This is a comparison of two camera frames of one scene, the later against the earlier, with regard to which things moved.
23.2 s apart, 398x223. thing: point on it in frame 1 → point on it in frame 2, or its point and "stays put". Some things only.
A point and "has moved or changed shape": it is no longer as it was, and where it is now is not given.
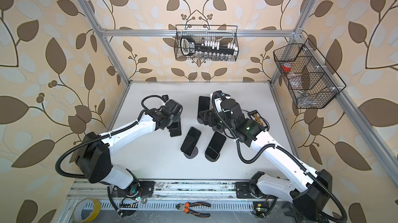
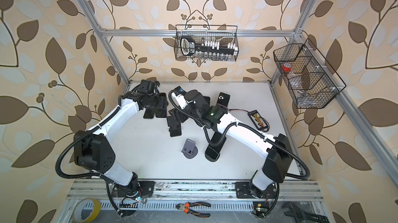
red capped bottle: (286, 66) stays put
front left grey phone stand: (194, 154) stays put
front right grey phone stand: (209, 158) stays put
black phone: (190, 141) → (161, 111)
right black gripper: (212, 114) → (179, 113)
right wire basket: (312, 81) stays put
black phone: (215, 145) stays put
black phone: (174, 128) has moved or changed shape
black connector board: (256, 116) stays put
